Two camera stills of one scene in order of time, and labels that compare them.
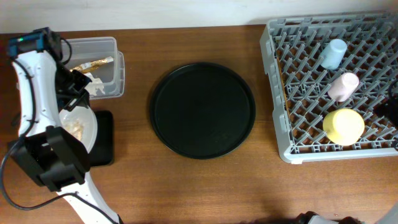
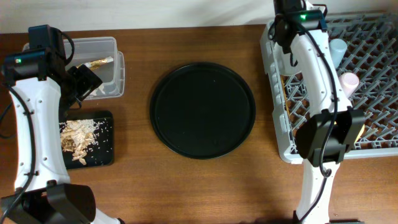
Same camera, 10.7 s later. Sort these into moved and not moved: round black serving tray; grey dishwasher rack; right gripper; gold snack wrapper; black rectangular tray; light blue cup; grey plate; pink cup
Moved: grey plate; right gripper
Not moved: light blue cup; black rectangular tray; pink cup; grey dishwasher rack; gold snack wrapper; round black serving tray
